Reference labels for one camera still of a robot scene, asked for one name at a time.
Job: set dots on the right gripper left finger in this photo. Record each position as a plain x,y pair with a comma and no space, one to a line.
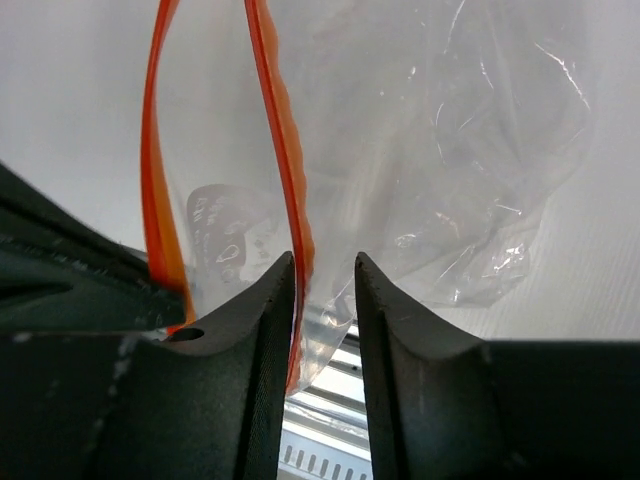
205,404

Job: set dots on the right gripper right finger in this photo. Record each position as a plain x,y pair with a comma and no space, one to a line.
442,403

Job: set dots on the clear zip top bag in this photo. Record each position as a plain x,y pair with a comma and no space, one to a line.
428,134

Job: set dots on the aluminium mounting rail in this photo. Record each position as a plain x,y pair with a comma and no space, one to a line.
334,403

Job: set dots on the white slotted cable duct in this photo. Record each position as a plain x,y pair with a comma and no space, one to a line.
304,458

